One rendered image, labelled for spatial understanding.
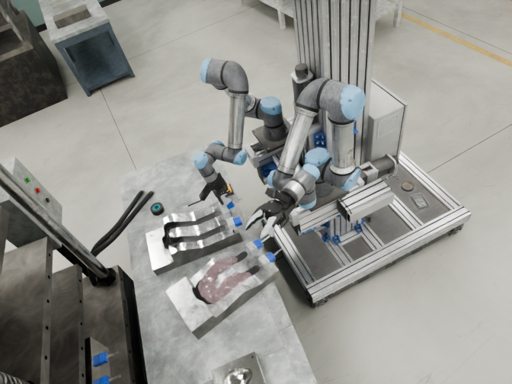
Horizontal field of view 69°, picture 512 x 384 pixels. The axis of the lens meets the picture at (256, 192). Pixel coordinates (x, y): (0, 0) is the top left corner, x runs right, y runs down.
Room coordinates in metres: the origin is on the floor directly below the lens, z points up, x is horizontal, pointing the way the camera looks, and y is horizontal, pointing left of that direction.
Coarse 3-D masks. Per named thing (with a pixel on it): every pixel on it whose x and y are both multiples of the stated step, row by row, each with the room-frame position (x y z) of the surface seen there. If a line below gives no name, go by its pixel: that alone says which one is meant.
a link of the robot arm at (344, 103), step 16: (320, 96) 1.11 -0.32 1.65; (336, 96) 1.06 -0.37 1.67; (352, 96) 1.03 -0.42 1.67; (336, 112) 1.05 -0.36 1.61; (352, 112) 1.01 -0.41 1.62; (336, 128) 1.06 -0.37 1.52; (352, 128) 1.06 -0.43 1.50; (336, 144) 1.06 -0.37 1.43; (352, 144) 1.06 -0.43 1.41; (336, 160) 1.07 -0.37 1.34; (352, 160) 1.07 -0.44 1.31; (336, 176) 1.05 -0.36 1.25; (352, 176) 1.02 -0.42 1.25
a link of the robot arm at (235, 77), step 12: (228, 72) 1.51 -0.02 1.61; (240, 72) 1.50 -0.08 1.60; (228, 84) 1.49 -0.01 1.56; (240, 84) 1.47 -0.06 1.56; (240, 96) 1.45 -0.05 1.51; (240, 108) 1.43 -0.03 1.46; (240, 120) 1.41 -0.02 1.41; (240, 132) 1.39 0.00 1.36; (228, 144) 1.39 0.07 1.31; (240, 144) 1.37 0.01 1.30; (228, 156) 1.35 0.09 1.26; (240, 156) 1.32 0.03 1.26
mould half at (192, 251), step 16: (208, 208) 1.38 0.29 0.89; (208, 224) 1.27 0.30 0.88; (224, 224) 1.23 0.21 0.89; (160, 240) 1.27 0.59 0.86; (208, 240) 1.16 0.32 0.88; (224, 240) 1.14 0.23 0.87; (240, 240) 1.16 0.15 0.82; (160, 256) 1.16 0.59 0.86; (176, 256) 1.11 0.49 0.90; (192, 256) 1.12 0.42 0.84; (160, 272) 1.09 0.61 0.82
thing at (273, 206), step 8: (280, 192) 0.88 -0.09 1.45; (288, 192) 0.85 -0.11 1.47; (272, 200) 0.84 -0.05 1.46; (296, 200) 0.84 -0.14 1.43; (264, 208) 0.82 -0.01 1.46; (272, 208) 0.81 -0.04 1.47; (280, 208) 0.79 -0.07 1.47; (288, 208) 0.83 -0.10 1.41; (288, 216) 0.80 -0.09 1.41; (280, 224) 0.77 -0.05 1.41
